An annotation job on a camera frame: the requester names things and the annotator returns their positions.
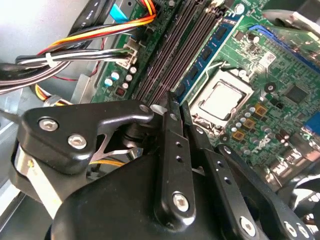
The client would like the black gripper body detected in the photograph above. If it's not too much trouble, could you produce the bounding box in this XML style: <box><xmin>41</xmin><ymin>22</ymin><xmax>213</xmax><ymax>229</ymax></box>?
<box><xmin>49</xmin><ymin>148</ymin><xmax>251</xmax><ymax>240</ymax></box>

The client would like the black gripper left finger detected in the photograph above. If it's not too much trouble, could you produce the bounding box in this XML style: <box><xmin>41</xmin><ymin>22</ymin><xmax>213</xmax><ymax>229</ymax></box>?
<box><xmin>20</xmin><ymin>90</ymin><xmax>198</xmax><ymax>227</ymax></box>

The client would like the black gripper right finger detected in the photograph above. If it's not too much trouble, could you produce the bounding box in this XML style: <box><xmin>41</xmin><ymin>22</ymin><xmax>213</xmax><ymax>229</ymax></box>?
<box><xmin>181</xmin><ymin>100</ymin><xmax>316</xmax><ymax>240</ymax></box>

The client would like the blue RAM stick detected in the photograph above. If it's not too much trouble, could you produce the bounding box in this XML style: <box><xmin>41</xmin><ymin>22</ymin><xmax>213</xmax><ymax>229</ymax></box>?
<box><xmin>173</xmin><ymin>14</ymin><xmax>245</xmax><ymax>104</ymax></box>

